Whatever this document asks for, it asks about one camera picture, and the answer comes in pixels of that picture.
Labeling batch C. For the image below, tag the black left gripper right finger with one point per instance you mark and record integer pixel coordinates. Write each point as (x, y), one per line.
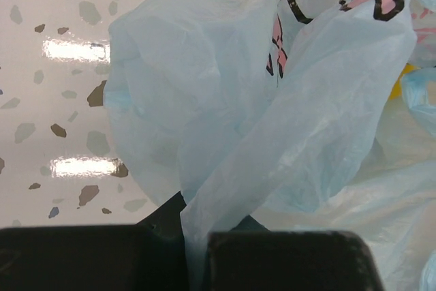
(250, 257)

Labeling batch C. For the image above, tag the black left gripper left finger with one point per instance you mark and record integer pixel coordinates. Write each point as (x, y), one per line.
(148, 255)

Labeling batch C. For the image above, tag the light blue plastic bag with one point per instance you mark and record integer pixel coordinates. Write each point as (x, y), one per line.
(316, 111)

